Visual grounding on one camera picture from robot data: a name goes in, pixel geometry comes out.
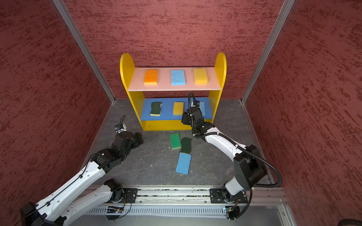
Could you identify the blue sponge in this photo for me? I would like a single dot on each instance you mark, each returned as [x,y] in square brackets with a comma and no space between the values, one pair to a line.
[178,77]
[183,163]
[202,108]

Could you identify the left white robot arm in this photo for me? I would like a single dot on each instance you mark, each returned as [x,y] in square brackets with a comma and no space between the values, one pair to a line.
[63,207]

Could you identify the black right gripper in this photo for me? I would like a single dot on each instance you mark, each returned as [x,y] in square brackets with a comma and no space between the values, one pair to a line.
[185,118]

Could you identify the orange sponge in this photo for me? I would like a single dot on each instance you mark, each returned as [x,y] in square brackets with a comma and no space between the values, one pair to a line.
[150,77]

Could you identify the yellow sponge front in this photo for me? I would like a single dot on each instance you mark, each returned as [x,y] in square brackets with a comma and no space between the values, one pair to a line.
[178,108]

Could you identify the bright green yellow sponge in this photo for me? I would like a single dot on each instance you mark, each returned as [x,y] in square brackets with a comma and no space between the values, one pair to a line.
[175,141]

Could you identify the yellow wooden two-tier shelf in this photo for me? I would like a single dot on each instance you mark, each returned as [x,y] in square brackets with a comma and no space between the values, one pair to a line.
[141,96]

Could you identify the aluminium corner post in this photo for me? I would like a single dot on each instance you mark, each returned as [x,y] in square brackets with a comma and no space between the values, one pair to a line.
[280,20]
[64,13]

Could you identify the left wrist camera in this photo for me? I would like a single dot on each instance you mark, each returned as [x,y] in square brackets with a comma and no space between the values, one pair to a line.
[120,128]

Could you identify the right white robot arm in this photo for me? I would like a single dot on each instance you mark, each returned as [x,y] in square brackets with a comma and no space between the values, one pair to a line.
[248,167]

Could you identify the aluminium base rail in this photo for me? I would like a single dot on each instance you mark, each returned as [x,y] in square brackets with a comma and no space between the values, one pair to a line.
[198,195]

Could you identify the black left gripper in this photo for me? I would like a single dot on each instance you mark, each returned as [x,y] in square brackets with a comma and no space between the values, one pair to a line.
[138,136]

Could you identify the left aluminium corner post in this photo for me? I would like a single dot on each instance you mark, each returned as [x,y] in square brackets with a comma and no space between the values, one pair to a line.
[64,13]

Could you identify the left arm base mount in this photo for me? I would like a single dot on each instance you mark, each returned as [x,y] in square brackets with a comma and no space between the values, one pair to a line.
[123,195]

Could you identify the right aluminium corner post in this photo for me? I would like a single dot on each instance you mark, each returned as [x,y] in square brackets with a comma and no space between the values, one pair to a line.
[280,20]

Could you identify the perforated metal vent strip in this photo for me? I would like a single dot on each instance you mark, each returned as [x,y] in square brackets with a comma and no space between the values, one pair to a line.
[213,211]

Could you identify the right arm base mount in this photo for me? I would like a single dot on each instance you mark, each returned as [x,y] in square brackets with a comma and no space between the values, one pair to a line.
[219,195]

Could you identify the dark green wavy sponge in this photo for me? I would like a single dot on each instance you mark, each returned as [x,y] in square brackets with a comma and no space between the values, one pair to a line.
[186,145]
[155,108]

